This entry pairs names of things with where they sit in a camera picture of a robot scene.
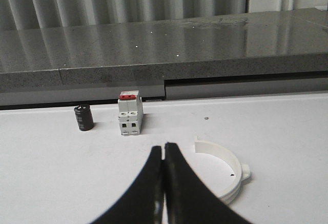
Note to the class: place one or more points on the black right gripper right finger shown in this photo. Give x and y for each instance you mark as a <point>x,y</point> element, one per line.
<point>188,198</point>

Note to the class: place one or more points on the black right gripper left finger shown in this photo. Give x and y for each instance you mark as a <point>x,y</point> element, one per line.
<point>142,202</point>

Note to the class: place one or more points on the black cylindrical capacitor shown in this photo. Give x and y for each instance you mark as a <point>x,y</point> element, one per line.
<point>84,117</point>

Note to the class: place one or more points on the grey stone countertop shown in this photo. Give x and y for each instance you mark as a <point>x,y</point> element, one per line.
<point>204,47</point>

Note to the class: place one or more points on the white circuit breaker red switch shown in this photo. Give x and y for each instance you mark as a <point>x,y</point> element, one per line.
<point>130,112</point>

